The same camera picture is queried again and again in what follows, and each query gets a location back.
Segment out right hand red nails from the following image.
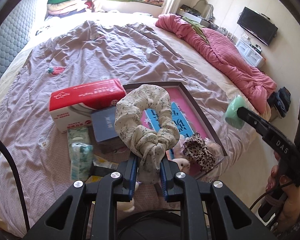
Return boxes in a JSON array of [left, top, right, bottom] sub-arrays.
[[264, 151, 300, 233]]

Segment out stack of folded blankets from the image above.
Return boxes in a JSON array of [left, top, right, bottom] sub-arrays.
[[47, 0, 94, 18]]

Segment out pink rumpled comforter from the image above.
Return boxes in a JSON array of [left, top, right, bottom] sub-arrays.
[[155, 14, 277, 114]]

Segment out mauve patterned quilt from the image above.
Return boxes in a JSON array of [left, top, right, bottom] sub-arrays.
[[0, 20, 256, 224]]

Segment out cream floral scrunchie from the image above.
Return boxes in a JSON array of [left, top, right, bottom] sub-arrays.
[[114, 84, 179, 181]]

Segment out dark clothes on floor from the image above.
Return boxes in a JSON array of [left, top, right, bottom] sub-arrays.
[[267, 87, 291, 118]]

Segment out vanity mirror dresser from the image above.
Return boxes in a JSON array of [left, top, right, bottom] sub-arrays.
[[176, 0, 215, 27]]

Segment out white plush bunny toy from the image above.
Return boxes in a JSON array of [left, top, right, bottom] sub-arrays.
[[117, 158, 190, 213]]

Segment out white drawer cabinet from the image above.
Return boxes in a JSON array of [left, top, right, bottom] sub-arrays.
[[236, 40, 265, 69]]

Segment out pink puff in wrapper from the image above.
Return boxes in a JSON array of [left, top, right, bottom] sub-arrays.
[[204, 138, 225, 165]]

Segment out black wall television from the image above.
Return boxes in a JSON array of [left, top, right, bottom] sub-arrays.
[[237, 7, 278, 46]]

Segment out red white tissue pack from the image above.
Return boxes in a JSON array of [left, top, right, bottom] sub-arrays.
[[49, 79, 127, 133]]

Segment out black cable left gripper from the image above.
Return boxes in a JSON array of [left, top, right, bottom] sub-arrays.
[[0, 130, 31, 231]]

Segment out grey quilted headboard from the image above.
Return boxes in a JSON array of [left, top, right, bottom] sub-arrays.
[[0, 0, 48, 78]]

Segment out yellow white snack packet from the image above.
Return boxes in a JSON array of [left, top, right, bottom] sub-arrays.
[[85, 155, 119, 184]]

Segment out dark blue small box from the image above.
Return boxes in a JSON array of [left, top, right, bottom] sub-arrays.
[[91, 106, 121, 144]]

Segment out mint green soft roll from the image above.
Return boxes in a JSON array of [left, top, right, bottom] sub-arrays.
[[224, 94, 247, 129]]

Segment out shallow box with pink book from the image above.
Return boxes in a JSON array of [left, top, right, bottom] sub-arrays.
[[122, 81, 228, 179]]

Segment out leopard print scrunchie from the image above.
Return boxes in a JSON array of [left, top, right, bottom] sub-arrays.
[[183, 132, 215, 173]]

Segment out green floral tissue packet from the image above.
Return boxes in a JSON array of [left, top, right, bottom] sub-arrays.
[[67, 127, 91, 159]]

